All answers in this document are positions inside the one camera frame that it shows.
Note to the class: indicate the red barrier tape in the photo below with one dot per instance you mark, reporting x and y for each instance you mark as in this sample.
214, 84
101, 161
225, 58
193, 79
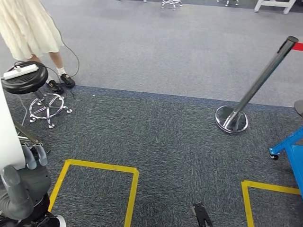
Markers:
298, 46

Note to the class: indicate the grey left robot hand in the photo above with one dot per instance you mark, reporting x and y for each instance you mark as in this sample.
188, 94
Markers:
28, 188

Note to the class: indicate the chrome stool base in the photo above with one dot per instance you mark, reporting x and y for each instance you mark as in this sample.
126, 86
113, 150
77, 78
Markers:
171, 3

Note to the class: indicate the blue metal shelf rack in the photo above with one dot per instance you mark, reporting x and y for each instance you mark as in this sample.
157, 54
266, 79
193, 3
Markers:
295, 156

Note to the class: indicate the black round stool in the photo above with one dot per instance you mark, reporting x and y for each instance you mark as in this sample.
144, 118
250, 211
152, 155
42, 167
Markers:
26, 83

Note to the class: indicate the white power strip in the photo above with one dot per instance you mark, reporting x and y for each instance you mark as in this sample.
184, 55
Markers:
20, 72

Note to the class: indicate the white plastic panel part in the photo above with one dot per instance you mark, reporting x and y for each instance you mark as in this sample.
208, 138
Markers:
9, 134

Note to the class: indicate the chrome stanchion post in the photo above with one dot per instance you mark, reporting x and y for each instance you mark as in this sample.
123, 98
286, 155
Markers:
260, 78

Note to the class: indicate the white bench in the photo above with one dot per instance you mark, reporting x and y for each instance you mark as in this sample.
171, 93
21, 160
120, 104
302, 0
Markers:
274, 3

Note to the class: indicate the person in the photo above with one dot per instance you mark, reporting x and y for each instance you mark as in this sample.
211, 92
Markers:
26, 28

